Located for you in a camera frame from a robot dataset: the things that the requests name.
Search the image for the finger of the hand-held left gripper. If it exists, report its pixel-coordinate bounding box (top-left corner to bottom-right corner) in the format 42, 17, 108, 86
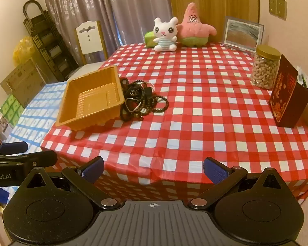
0, 141, 29, 156
0, 150, 58, 171

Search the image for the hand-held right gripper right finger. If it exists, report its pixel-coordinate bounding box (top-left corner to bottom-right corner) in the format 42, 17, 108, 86
188, 157, 286, 208

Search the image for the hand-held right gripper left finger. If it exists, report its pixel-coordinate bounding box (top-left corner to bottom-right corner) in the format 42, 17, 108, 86
20, 156, 121, 210

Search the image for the gold plastic tray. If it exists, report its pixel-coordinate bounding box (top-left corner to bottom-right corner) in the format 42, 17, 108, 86
55, 65, 126, 132

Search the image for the pile of dark bead jewelry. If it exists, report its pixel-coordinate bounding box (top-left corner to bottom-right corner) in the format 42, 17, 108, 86
119, 78, 169, 121

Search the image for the small white box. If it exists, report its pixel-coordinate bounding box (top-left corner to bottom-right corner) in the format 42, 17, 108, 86
0, 116, 12, 134

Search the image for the blue checkered cloth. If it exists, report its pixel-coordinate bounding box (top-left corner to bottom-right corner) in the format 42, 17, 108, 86
5, 81, 70, 157

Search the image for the stack of green boxes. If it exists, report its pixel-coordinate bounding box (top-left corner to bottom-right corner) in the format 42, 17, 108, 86
0, 93, 23, 126

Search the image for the red checkered tablecloth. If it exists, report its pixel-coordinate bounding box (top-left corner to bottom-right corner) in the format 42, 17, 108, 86
40, 41, 308, 211

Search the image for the printed cardboard box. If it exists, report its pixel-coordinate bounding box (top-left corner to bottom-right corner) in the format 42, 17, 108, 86
0, 58, 45, 108

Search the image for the yellow plastic bag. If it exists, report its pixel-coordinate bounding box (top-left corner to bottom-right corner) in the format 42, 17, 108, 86
13, 36, 35, 66

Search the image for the dark red gift bag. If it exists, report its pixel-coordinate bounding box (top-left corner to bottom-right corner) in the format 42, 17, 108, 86
268, 54, 308, 129

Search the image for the clear jar of nuts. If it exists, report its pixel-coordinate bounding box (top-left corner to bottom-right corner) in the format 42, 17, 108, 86
250, 44, 282, 90

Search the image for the dark folding rack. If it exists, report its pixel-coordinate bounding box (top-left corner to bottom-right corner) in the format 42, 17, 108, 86
23, 0, 79, 81

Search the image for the white wooden chair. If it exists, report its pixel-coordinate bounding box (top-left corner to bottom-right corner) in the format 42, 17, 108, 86
67, 20, 109, 81

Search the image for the framed picture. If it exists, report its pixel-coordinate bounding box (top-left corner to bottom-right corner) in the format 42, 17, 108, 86
222, 16, 265, 54

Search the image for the green tissue box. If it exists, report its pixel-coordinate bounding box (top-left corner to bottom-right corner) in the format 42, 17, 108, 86
144, 30, 157, 49

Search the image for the pink starfish plush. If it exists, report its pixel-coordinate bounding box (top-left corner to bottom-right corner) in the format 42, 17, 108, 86
175, 2, 217, 48

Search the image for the white bunny plush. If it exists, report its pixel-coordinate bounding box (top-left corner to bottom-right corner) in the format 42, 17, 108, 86
152, 17, 179, 52

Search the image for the grey patterned curtain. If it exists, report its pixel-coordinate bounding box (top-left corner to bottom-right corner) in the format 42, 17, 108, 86
40, 0, 174, 59

